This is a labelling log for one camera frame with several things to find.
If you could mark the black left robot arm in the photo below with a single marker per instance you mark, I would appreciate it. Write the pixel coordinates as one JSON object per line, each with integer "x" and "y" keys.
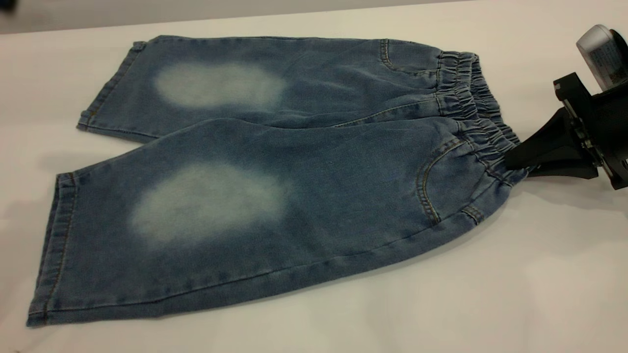
{"x": 6, "y": 4}

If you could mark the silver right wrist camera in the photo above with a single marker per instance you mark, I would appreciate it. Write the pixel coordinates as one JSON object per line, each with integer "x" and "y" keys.
{"x": 601, "y": 54}

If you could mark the blue faded denim pants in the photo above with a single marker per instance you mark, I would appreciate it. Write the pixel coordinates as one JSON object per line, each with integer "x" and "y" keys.
{"x": 314, "y": 196}

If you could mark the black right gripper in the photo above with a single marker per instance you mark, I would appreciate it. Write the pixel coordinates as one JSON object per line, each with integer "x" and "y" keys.
{"x": 608, "y": 122}

